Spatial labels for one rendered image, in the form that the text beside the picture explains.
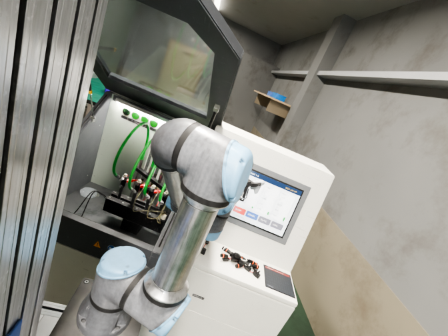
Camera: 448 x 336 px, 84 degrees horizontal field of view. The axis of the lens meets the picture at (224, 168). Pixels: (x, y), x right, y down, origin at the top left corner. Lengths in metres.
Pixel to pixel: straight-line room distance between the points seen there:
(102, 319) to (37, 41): 0.69
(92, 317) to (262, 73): 6.80
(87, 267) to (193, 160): 1.10
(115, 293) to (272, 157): 0.97
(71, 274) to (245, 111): 6.26
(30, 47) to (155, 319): 0.60
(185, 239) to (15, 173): 0.34
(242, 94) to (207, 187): 6.67
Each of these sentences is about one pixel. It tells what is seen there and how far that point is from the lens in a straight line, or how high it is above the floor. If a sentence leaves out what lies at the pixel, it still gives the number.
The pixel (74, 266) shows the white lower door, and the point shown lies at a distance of 1.53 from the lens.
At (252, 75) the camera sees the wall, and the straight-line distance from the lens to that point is 7.14.
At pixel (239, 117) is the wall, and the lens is 7.19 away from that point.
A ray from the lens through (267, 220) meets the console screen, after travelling 1.42.
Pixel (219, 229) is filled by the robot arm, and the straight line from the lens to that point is 0.86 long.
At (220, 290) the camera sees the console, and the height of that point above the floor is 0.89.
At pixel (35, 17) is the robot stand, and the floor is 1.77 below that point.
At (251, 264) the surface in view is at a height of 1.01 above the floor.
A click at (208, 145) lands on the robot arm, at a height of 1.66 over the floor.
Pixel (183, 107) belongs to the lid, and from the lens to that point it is 1.41.
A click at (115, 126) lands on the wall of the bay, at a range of 1.72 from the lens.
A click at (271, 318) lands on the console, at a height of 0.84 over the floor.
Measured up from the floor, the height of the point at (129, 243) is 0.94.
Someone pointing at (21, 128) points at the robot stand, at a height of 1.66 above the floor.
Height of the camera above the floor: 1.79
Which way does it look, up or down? 18 degrees down
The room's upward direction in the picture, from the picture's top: 24 degrees clockwise
